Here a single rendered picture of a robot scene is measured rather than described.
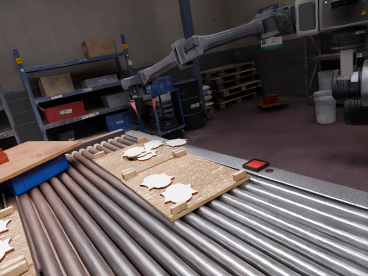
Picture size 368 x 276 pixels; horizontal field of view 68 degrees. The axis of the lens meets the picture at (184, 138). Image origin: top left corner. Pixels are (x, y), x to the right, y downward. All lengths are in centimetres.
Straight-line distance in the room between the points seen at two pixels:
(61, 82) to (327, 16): 455
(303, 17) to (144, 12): 537
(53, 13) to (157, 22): 211
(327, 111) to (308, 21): 329
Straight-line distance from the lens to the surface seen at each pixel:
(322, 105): 459
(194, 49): 109
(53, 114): 522
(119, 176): 125
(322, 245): 78
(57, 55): 590
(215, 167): 113
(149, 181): 110
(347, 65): 140
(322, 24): 140
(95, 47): 538
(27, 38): 589
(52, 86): 527
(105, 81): 537
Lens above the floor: 140
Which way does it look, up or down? 17 degrees down
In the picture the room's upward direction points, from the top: 11 degrees counter-clockwise
